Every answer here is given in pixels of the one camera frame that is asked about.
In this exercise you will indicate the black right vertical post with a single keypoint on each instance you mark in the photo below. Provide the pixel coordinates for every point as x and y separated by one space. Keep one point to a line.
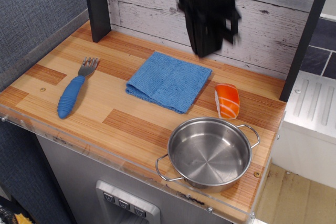
309 28

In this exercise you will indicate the yellow object at floor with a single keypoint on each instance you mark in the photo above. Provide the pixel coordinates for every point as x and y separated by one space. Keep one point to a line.
21 219

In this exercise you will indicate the blue folded cloth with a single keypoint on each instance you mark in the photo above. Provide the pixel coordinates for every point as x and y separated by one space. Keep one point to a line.
168 82

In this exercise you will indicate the white ribbed drainboard unit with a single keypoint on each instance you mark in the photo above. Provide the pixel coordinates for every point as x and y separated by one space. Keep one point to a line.
305 143

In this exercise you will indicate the silver dispenser button panel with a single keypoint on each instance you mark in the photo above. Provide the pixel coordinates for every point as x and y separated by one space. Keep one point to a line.
119 206

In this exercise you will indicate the clear acrylic edge guard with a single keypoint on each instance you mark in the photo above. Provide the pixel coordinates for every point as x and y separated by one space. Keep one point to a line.
133 147

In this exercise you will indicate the blue handled metal fork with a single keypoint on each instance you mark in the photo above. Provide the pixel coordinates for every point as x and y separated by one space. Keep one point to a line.
68 99

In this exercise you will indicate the black left vertical post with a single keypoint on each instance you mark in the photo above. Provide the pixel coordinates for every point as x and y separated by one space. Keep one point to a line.
99 18

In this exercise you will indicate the black vertical post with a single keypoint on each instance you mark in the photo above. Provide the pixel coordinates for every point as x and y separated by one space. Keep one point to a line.
99 18
309 28

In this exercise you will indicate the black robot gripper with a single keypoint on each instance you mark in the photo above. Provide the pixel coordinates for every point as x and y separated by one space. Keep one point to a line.
208 22

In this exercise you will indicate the silver steel pot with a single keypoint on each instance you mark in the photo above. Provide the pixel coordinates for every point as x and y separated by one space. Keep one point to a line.
210 153

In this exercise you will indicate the orange salmon sushi toy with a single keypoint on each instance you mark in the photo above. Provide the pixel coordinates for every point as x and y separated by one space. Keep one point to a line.
227 101

